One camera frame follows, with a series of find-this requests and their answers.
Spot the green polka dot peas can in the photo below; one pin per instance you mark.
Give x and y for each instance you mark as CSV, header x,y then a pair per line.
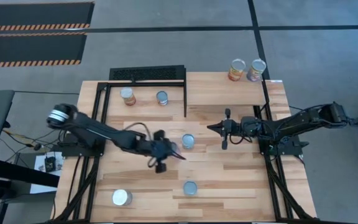
x,y
190,188

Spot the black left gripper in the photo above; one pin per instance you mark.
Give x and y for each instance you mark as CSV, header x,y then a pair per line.
x,y
160,149

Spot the tall orange corn can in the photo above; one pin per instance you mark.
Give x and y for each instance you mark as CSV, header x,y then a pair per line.
x,y
127,93
236,67

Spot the short oranges can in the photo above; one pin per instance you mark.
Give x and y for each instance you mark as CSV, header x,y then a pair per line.
x,y
162,97

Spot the peaches can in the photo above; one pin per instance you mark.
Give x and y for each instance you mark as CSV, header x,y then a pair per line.
x,y
257,66

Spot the black aluminium extrusion frame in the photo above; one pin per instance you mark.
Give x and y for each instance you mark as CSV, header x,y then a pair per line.
x,y
148,84
256,109

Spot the small black device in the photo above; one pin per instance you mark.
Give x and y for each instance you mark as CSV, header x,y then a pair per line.
x,y
50,164

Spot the teal carrots can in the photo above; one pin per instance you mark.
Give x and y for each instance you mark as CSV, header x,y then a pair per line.
x,y
188,140

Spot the white paper sheet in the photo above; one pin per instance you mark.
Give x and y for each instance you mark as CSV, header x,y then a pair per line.
x,y
39,161

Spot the black hazard striped floor mat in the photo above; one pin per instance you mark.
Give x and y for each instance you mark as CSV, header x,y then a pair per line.
x,y
36,14
30,46

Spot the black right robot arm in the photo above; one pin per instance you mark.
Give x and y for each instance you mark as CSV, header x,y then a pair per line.
x,y
291,123

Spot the dark grey desk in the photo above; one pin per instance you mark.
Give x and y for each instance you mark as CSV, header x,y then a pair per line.
x,y
2,102

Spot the white sticker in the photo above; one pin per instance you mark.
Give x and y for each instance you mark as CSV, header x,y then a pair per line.
x,y
277,81

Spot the tall orange blue can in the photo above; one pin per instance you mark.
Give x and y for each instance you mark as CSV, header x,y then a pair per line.
x,y
120,197

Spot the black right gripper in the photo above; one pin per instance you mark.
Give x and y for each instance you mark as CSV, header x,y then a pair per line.
x,y
226,127

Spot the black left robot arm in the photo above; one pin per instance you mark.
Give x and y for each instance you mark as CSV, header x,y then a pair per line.
x,y
104,132

